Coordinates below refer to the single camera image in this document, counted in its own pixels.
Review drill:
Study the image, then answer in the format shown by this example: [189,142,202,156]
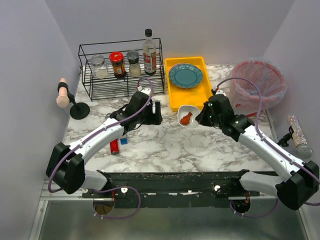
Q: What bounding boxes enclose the small white square dish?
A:
[177,105,200,128]

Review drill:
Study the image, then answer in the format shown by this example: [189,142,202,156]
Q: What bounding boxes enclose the teal glass plate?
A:
[168,63,203,89]

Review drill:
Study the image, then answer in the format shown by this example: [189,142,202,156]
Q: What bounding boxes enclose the grey cap salt grinder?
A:
[126,50,141,77]

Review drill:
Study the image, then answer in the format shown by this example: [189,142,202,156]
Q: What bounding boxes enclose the red lid sauce jar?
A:
[109,51,126,79]

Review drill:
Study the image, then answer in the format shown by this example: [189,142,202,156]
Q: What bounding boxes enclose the clear glass salt jar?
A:
[90,54,109,79]

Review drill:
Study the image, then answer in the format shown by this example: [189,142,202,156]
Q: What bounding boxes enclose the dark sauce glass bottle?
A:
[142,28,157,76]

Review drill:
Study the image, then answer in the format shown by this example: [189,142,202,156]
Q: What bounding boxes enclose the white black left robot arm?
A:
[45,91,162,194]

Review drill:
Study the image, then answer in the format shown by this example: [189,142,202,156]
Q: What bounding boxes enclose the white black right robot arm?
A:
[195,94,320,210]

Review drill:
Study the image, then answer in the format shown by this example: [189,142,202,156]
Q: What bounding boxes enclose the fried chicken drumstick toy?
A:
[179,112,193,126]

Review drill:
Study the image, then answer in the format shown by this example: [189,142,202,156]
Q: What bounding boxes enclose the yellow plastic tray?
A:
[164,56,212,112]

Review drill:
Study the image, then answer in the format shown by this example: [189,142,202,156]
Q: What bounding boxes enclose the blue toy brick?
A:
[120,138,128,145]

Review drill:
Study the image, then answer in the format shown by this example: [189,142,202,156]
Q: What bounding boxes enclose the pink mesh waste basket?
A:
[228,58,288,116]

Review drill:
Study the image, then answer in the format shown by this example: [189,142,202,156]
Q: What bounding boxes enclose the red cylindrical can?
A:
[109,139,120,155]

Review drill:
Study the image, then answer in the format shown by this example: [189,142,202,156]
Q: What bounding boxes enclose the glitter microphone on stand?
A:
[277,115,313,159]

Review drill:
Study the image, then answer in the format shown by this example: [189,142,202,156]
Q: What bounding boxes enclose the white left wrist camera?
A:
[137,86,152,96]

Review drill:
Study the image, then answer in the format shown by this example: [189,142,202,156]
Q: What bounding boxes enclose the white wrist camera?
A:
[137,86,152,96]
[211,87,226,96]

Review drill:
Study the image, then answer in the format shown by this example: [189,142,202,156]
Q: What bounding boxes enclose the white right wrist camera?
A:
[211,87,226,96]

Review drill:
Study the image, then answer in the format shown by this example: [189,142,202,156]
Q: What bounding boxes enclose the black wire rack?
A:
[78,37,165,101]

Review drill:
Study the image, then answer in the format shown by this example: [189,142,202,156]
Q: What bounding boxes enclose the beige handle on black stand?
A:
[56,78,90,120]

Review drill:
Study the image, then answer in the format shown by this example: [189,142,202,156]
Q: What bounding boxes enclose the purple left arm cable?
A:
[47,77,155,220]

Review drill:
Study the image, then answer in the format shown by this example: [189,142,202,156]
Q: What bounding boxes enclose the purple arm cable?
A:
[212,77,320,218]
[47,77,155,220]

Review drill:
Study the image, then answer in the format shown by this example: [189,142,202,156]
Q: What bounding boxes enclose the black mounting base rail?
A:
[82,171,276,209]

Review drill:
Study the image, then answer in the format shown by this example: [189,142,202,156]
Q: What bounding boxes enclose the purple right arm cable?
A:
[212,77,320,218]

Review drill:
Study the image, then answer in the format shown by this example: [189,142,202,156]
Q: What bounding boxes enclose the aluminium extrusion rail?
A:
[40,181,93,201]

